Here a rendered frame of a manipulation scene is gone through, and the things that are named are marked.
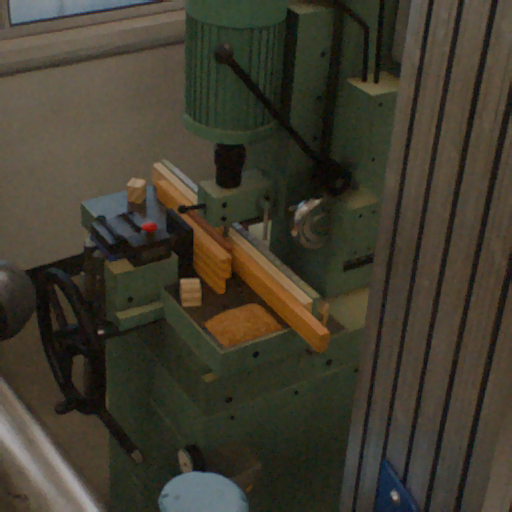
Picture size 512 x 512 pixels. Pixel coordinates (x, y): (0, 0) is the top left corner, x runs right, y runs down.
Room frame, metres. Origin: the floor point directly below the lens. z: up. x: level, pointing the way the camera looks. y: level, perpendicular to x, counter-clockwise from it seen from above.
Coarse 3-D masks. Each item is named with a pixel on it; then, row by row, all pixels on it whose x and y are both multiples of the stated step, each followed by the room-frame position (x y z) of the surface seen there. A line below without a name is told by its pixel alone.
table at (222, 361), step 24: (144, 216) 1.89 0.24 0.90; (168, 288) 1.63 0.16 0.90; (240, 288) 1.65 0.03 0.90; (120, 312) 1.58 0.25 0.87; (144, 312) 1.59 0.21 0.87; (168, 312) 1.60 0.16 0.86; (192, 312) 1.56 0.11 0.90; (216, 312) 1.56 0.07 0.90; (192, 336) 1.53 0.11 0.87; (264, 336) 1.50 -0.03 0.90; (288, 336) 1.52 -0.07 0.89; (216, 360) 1.45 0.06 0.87; (240, 360) 1.47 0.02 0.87; (264, 360) 1.50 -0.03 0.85
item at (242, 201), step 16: (256, 176) 1.79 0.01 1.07; (208, 192) 1.72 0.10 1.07; (224, 192) 1.72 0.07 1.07; (240, 192) 1.73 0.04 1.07; (256, 192) 1.75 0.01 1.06; (272, 192) 1.77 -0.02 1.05; (208, 208) 1.71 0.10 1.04; (224, 208) 1.71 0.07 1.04; (240, 208) 1.73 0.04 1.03; (256, 208) 1.75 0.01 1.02; (272, 208) 1.77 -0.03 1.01; (224, 224) 1.71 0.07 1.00
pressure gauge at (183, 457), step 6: (192, 444) 1.43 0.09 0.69; (180, 450) 1.43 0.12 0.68; (186, 450) 1.41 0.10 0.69; (192, 450) 1.41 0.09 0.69; (198, 450) 1.42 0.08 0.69; (180, 456) 1.43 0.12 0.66; (186, 456) 1.41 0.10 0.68; (192, 456) 1.40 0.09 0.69; (198, 456) 1.41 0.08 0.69; (180, 462) 1.43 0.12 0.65; (186, 462) 1.41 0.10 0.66; (192, 462) 1.39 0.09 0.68; (198, 462) 1.40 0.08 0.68; (204, 462) 1.40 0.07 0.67; (180, 468) 1.42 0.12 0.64; (186, 468) 1.41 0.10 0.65; (192, 468) 1.39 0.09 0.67; (198, 468) 1.39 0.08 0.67; (204, 468) 1.40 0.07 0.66
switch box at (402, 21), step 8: (400, 0) 1.81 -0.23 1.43; (408, 0) 1.79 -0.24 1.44; (400, 8) 1.81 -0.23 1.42; (408, 8) 1.79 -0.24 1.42; (400, 16) 1.80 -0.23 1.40; (408, 16) 1.79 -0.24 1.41; (400, 24) 1.80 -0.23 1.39; (400, 32) 1.80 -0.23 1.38; (400, 40) 1.80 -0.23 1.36; (392, 48) 1.81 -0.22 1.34; (400, 48) 1.79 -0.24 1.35; (392, 56) 1.81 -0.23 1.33; (400, 56) 1.79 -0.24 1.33
